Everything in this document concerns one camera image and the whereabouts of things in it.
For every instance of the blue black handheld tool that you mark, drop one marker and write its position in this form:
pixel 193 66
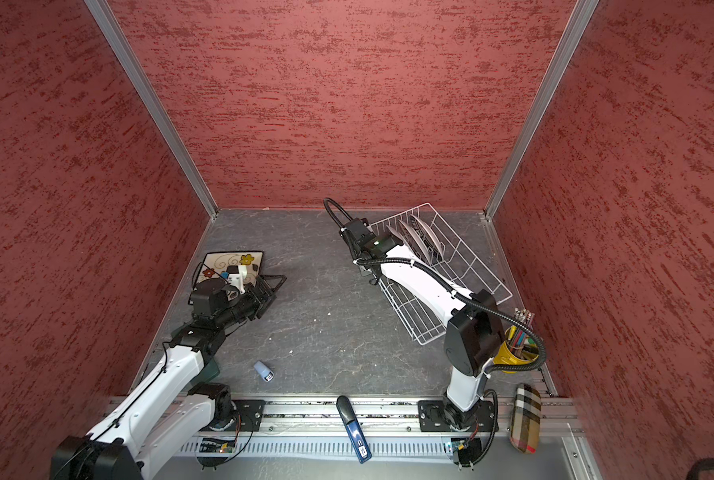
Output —
pixel 353 429

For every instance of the round patterned plate middle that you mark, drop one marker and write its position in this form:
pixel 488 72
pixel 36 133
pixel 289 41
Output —
pixel 415 242

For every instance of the small circuit board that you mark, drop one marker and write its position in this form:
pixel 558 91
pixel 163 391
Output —
pixel 220 446
pixel 464 453

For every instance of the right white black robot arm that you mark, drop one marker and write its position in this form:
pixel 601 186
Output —
pixel 473 331

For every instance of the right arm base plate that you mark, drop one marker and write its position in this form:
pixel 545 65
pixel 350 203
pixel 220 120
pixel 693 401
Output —
pixel 435 415

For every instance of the aluminium front rail frame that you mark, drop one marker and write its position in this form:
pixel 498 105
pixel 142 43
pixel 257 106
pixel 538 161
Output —
pixel 310 426

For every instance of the plaid pouch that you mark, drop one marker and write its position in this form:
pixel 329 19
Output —
pixel 526 419

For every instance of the small light blue object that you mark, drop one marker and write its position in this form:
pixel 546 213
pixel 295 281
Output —
pixel 264 371

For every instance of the left aluminium corner post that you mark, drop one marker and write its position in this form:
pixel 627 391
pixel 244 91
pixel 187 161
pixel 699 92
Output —
pixel 111 30

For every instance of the floral square ceramic plate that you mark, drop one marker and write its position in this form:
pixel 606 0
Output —
pixel 214 263

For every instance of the left small circuit board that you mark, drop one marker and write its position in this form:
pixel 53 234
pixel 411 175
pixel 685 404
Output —
pixel 220 446

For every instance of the round patterned plate back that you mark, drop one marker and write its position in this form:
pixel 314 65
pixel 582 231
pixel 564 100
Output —
pixel 429 236

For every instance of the dark green block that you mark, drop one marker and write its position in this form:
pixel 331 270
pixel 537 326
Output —
pixel 212 367

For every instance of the round patterned plate front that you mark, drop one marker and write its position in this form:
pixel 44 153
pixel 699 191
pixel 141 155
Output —
pixel 400 237

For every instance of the yellow pen cup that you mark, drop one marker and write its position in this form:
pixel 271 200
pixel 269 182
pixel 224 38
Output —
pixel 520 350

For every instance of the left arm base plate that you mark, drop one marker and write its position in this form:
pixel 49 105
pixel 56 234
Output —
pixel 243 415

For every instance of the round patterned plate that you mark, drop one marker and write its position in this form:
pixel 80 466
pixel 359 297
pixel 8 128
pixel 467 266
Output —
pixel 415 242
pixel 400 237
pixel 429 236

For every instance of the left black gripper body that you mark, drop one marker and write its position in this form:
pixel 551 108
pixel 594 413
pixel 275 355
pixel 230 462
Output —
pixel 250 303

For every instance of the white wire dish rack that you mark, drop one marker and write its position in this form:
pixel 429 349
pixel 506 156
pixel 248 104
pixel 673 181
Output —
pixel 425 296

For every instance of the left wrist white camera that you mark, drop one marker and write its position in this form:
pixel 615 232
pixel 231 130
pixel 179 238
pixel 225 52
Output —
pixel 236 275

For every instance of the right aluminium corner post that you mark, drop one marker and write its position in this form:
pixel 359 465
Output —
pixel 576 26

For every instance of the right small circuit board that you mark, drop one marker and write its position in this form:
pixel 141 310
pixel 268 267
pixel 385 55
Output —
pixel 464 453

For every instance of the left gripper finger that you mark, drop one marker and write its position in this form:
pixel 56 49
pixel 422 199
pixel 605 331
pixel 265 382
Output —
pixel 270 297
pixel 269 278

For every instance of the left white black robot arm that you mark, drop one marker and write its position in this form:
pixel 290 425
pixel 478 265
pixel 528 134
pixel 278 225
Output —
pixel 178 398

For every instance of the aluminium corner post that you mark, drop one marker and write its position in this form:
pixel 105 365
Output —
pixel 576 26
pixel 111 30

